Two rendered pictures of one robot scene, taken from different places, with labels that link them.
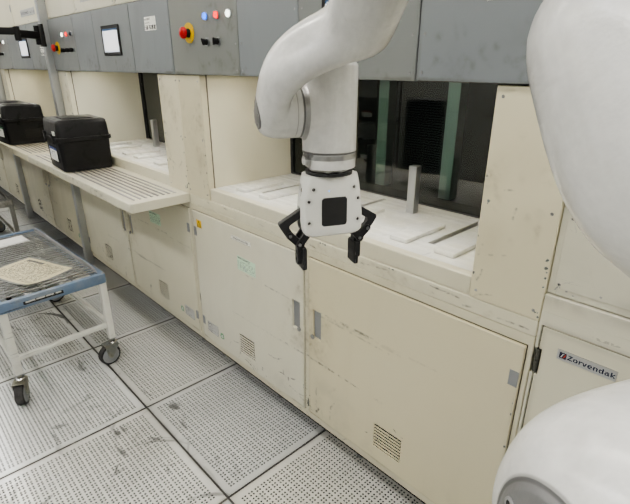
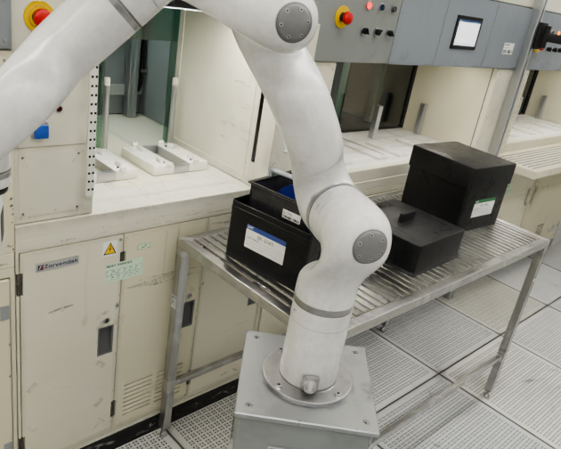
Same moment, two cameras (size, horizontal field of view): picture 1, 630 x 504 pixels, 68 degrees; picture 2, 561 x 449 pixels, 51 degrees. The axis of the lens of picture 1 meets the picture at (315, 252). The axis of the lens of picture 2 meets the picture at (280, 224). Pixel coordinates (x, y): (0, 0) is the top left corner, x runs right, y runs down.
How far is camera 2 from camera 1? 0.89 m
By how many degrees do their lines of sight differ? 85
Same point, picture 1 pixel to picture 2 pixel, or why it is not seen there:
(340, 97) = not seen: hidden behind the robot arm
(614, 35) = (327, 110)
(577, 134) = (321, 138)
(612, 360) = (73, 249)
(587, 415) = (358, 212)
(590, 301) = (48, 216)
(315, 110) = not seen: hidden behind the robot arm
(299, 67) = (55, 102)
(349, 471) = not seen: outside the picture
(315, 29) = (52, 66)
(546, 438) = (359, 222)
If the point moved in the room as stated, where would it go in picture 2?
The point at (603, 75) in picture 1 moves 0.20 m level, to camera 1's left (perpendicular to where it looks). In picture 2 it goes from (327, 121) to (338, 157)
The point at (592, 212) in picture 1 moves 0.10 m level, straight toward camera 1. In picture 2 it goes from (321, 160) to (376, 178)
